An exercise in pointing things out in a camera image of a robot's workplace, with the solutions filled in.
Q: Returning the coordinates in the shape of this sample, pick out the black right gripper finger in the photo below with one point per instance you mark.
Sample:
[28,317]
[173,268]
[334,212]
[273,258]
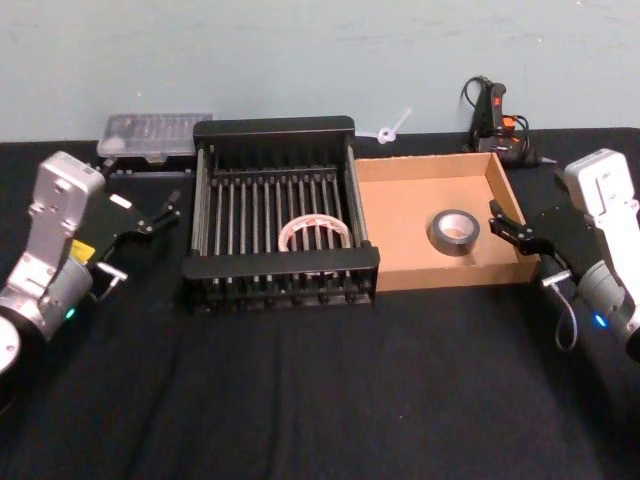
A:
[517,241]
[506,219]

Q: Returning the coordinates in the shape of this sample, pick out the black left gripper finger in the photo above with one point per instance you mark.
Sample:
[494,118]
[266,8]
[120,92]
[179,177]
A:
[172,202]
[160,223]

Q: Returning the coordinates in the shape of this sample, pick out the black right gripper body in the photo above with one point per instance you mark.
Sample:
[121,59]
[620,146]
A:
[565,235]

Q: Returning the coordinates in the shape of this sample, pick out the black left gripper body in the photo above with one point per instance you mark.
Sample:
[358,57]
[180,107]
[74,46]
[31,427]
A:
[112,220]

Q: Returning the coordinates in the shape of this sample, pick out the roll of silver tape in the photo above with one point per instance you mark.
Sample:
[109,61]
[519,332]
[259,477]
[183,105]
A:
[440,240]

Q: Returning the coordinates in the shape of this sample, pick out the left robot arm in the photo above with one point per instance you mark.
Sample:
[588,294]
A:
[55,200]

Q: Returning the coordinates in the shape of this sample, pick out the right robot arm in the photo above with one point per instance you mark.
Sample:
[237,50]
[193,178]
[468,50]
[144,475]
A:
[605,190]

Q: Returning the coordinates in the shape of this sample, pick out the clear plastic case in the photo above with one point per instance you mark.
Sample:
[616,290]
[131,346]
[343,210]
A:
[150,132]

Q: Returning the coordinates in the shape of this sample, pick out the shallow brown cardboard tray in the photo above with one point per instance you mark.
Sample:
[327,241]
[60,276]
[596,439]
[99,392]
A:
[400,215]

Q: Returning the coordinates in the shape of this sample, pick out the roll of white tape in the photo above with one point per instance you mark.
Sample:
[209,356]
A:
[287,235]

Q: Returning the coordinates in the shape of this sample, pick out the black rack with steel bars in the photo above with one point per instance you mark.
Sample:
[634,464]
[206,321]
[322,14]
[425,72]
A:
[272,127]

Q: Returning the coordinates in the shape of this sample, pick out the small white three-armed plastic piece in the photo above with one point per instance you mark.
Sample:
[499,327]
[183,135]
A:
[385,134]

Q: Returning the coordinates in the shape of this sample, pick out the black table cloth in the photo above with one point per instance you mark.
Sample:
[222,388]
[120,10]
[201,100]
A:
[320,390]

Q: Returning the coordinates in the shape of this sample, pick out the plain pale wall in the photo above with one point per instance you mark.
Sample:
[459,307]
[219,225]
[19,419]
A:
[300,60]

